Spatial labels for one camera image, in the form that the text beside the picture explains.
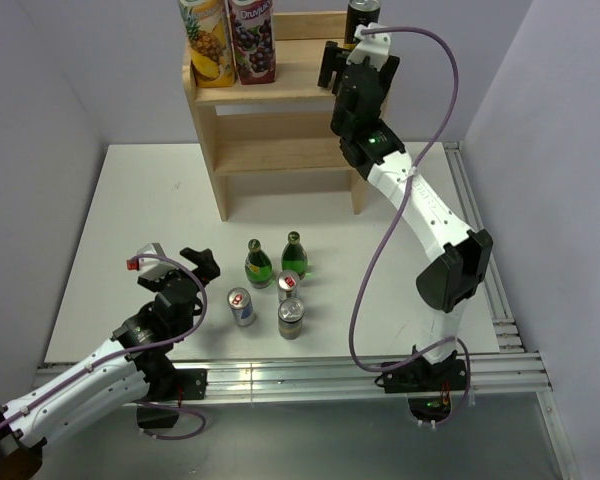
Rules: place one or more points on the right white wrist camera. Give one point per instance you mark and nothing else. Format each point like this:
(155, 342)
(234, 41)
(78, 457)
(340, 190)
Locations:
(372, 48)

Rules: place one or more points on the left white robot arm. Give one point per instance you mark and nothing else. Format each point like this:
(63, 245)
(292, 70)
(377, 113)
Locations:
(130, 366)

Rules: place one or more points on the pineapple juice carton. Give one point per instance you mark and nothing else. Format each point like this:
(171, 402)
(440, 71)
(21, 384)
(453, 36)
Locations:
(209, 42)

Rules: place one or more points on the black yellow tonic can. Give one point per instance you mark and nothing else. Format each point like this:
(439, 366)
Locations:
(359, 12)
(290, 318)

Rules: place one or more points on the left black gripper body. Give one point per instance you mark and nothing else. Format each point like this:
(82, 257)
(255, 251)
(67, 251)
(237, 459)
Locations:
(156, 284)

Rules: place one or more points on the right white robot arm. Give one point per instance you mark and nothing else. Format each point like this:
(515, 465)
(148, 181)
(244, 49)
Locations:
(458, 256)

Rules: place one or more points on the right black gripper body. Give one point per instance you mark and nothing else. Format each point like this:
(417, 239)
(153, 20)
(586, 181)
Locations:
(389, 74)

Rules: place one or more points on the wooden three-tier shelf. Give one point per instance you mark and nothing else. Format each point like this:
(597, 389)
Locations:
(258, 129)

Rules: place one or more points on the grape juice carton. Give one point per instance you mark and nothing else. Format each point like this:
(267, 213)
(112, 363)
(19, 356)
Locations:
(253, 43)

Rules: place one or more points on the right green glass bottle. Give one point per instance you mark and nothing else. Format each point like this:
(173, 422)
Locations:
(294, 256)

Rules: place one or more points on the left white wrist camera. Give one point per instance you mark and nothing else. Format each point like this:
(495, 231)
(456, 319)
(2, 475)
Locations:
(149, 262)

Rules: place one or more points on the black yellow tonic can front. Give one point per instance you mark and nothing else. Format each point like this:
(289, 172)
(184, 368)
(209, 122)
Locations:
(290, 318)

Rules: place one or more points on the silver blue energy can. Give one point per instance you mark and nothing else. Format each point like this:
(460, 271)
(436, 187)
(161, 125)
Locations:
(240, 303)

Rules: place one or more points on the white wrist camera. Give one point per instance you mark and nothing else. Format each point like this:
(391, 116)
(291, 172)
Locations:
(372, 48)
(149, 262)

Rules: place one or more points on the aluminium rail frame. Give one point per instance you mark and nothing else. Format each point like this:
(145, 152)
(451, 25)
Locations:
(162, 192)

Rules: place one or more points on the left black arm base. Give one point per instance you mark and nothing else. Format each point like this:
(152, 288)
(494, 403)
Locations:
(175, 385)

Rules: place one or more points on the left green glass bottle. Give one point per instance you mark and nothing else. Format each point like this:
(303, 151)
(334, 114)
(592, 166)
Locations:
(258, 266)

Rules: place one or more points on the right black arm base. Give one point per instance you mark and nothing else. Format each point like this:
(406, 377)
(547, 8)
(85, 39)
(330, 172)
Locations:
(435, 392)

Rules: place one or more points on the green glass bottle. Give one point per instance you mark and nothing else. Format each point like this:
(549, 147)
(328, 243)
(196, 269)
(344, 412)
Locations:
(294, 256)
(258, 266)

